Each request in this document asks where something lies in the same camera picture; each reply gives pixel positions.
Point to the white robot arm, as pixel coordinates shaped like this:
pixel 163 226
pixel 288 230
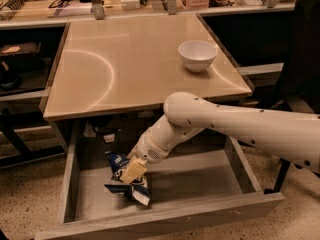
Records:
pixel 186 115

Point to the blue Kettle chip bag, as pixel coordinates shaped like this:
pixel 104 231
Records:
pixel 136 190

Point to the open grey wooden drawer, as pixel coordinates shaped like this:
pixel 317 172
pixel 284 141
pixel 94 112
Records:
pixel 205 181

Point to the white bowl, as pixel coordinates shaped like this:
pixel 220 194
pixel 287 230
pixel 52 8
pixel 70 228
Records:
pixel 197 55

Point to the black office chair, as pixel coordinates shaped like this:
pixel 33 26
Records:
pixel 293 84

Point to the white tag under table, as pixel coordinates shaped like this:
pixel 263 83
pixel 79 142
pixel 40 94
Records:
pixel 109 138

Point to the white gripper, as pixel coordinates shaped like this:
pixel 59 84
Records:
pixel 147 149

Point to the wooden table cabinet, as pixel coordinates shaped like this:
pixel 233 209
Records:
pixel 130 64

